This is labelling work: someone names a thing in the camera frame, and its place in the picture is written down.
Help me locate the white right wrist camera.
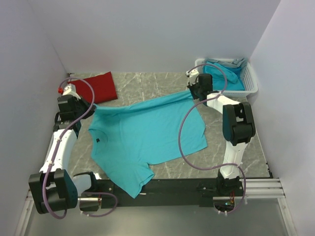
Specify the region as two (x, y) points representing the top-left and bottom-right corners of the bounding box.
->
(186, 69), (199, 85)

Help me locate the grey t-shirt in basket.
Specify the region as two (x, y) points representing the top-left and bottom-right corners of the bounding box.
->
(205, 58), (248, 68)

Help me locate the light blue t-shirt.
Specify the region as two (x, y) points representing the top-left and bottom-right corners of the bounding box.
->
(89, 90), (207, 198)

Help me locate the aluminium frame rail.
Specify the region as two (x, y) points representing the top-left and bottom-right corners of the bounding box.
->
(27, 178), (286, 200)

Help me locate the white plastic laundry basket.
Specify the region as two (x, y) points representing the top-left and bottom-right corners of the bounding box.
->
(194, 58), (258, 98)

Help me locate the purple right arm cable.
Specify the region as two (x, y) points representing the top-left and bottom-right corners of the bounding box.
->
(178, 64), (247, 217)

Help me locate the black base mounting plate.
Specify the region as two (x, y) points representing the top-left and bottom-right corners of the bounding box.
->
(96, 178), (244, 207)

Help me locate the blue t-shirt in basket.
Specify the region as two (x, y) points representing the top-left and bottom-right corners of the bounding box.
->
(203, 61), (245, 91)

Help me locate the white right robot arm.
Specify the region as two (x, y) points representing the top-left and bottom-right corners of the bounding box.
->
(186, 70), (256, 196)

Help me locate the folded red t-shirt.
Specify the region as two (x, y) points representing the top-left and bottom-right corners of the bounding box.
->
(67, 72), (118, 104)

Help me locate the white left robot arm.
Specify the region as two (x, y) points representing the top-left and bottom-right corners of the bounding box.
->
(28, 95), (98, 214)

